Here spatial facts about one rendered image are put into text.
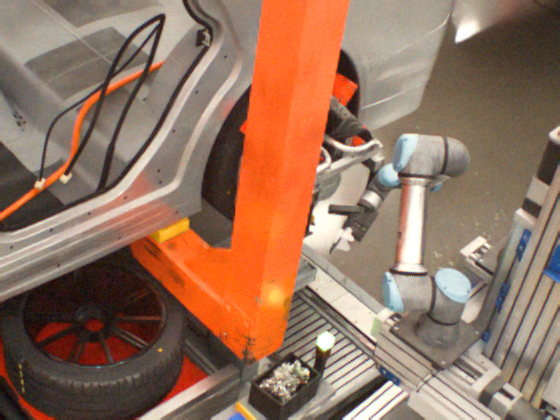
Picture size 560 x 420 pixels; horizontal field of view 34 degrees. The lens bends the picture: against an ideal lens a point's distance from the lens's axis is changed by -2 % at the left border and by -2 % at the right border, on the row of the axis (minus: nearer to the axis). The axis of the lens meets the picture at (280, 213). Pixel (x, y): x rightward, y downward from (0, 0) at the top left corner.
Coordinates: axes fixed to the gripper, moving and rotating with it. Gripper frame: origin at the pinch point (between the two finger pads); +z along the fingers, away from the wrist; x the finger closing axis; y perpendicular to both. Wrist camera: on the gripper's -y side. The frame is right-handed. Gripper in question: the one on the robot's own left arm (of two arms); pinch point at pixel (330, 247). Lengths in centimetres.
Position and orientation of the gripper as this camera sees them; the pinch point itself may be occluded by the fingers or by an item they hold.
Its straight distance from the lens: 321.5
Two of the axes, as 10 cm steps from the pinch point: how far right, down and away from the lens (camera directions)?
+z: -5.7, 7.8, -2.6
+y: 8.2, 5.6, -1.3
